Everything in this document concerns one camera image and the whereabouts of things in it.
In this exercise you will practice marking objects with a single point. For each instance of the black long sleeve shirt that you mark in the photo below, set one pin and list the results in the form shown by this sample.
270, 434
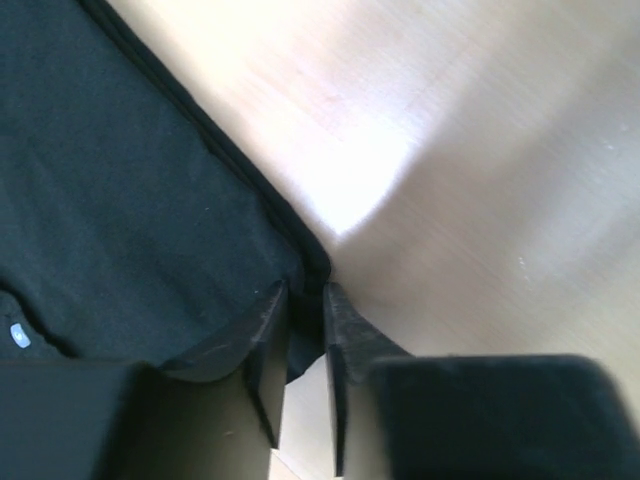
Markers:
132, 227

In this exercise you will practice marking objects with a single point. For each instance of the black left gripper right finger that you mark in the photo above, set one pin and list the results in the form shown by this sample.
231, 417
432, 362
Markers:
400, 416

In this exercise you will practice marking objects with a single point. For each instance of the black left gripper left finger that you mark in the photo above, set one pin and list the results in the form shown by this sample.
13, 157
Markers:
213, 412

